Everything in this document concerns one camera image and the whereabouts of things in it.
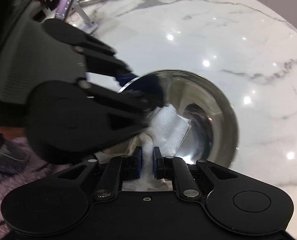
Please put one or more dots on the smartphone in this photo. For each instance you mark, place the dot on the smartphone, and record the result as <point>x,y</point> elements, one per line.
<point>64,2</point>

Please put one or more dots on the white towel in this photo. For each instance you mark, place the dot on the white towel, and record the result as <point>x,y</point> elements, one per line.
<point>166,125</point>

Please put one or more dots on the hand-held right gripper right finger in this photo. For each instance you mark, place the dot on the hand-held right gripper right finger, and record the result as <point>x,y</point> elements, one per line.
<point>157,163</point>

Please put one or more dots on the purple rug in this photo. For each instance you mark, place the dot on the purple rug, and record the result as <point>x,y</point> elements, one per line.
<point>16,180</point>

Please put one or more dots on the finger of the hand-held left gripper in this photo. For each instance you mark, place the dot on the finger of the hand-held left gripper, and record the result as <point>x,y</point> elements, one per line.
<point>123,105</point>
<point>103,57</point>

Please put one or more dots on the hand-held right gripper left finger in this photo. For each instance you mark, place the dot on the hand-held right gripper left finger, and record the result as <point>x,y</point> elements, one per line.
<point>138,163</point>

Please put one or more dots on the metal phone stand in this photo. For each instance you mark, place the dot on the metal phone stand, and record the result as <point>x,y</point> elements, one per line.
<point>86,20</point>

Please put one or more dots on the blue steel bowl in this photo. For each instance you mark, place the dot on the blue steel bowl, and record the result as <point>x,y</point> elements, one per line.
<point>213,120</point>

